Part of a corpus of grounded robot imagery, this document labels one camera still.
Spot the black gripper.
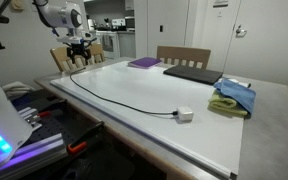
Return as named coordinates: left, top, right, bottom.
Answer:
left=66, top=41, right=91, bottom=60

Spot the black charging cable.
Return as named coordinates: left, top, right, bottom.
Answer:
left=69, top=66, right=179, bottom=117

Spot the white power adapter cube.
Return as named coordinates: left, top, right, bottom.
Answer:
left=177, top=106, right=194, bottom=121

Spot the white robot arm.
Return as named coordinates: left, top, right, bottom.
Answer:
left=33, top=0, right=92, bottom=61

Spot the light wooden chair left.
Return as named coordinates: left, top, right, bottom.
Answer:
left=50, top=43, right=106, bottom=72

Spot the purple notebook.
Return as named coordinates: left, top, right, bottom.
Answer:
left=128, top=57, right=161, bottom=69

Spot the white whiteboard mat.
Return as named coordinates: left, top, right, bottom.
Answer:
left=50, top=61, right=244, bottom=178

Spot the brown wooden chair right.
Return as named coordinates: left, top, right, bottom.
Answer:
left=157, top=46, right=211, bottom=69

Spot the black laptop sleeve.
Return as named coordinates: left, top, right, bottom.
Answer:
left=164, top=65, right=223, bottom=85

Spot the yellow-green folded cloth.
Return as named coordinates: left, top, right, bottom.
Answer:
left=208, top=90, right=248, bottom=116

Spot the blue microfiber cloth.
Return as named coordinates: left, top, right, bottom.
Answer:
left=213, top=79, right=256, bottom=114

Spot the orange handled clamp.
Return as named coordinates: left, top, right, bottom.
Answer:
left=67, top=121, right=104, bottom=154

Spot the aluminium rail frame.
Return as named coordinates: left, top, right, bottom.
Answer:
left=0, top=107, right=67, bottom=180

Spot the silver door handle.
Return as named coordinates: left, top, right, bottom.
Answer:
left=236, top=25, right=247, bottom=37

